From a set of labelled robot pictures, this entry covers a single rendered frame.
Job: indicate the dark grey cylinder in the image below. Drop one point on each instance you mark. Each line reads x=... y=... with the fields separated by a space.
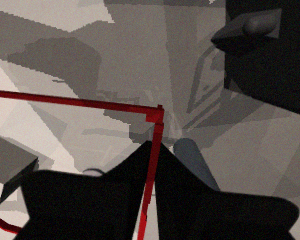
x=188 y=153

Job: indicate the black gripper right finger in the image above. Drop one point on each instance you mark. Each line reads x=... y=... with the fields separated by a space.
x=185 y=203

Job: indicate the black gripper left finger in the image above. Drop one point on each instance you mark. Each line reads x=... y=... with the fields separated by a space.
x=114 y=197

